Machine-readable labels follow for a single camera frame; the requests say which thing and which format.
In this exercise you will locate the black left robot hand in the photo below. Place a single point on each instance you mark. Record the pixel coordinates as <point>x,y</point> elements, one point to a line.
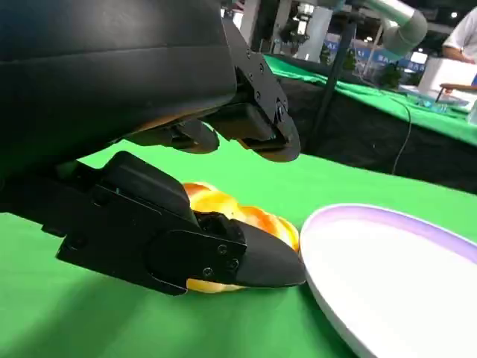
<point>93,74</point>

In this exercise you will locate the orange white toy bread roll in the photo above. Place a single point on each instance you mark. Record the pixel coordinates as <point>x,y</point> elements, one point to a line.
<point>220,203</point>

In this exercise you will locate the black slanted pole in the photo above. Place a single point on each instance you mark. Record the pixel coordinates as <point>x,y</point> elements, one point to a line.
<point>332,82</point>

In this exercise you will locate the black table skirt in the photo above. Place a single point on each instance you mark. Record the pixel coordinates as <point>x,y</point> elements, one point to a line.
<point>365,130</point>

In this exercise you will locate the white box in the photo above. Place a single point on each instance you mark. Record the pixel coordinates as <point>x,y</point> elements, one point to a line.
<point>439,72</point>

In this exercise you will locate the lilac plate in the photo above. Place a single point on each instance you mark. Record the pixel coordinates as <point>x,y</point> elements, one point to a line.
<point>387,272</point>

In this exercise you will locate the person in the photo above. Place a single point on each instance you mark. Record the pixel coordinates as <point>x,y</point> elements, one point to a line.
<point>462,37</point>

